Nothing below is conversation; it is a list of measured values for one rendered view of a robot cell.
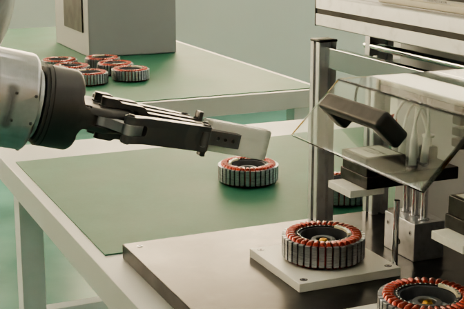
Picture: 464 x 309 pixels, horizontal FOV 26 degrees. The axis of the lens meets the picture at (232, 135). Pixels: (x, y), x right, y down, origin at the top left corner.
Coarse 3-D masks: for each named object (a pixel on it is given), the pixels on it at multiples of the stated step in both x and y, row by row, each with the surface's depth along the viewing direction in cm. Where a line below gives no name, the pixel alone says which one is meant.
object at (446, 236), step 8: (456, 200) 115; (448, 208) 116; (456, 208) 115; (448, 216) 116; (456, 216) 115; (448, 224) 116; (456, 224) 115; (432, 232) 115; (440, 232) 115; (448, 232) 115; (456, 232) 115; (440, 240) 114; (448, 240) 113; (456, 240) 112; (456, 248) 111
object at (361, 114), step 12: (336, 96) 98; (324, 108) 99; (336, 108) 96; (348, 108) 95; (360, 108) 94; (372, 108) 92; (336, 120) 99; (348, 120) 99; (360, 120) 92; (372, 120) 91; (384, 120) 90; (384, 132) 90; (396, 132) 91; (396, 144) 91
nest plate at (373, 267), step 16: (256, 256) 138; (272, 256) 136; (368, 256) 136; (272, 272) 133; (288, 272) 130; (304, 272) 130; (320, 272) 130; (336, 272) 130; (352, 272) 130; (368, 272) 130; (384, 272) 131; (304, 288) 127; (320, 288) 128
